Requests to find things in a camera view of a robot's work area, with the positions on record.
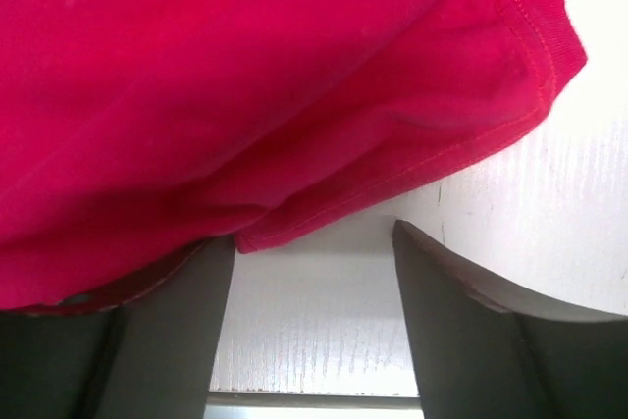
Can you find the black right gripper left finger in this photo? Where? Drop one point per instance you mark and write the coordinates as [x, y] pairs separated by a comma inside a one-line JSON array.
[[141, 347]]

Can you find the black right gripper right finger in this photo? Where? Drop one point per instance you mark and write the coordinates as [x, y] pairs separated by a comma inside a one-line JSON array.
[[483, 346]]

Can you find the crimson pink t-shirt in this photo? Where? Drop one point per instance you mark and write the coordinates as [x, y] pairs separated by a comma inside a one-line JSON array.
[[132, 128]]

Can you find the aluminium mounting rail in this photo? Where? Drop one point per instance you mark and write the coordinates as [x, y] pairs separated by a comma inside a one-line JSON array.
[[299, 405]]

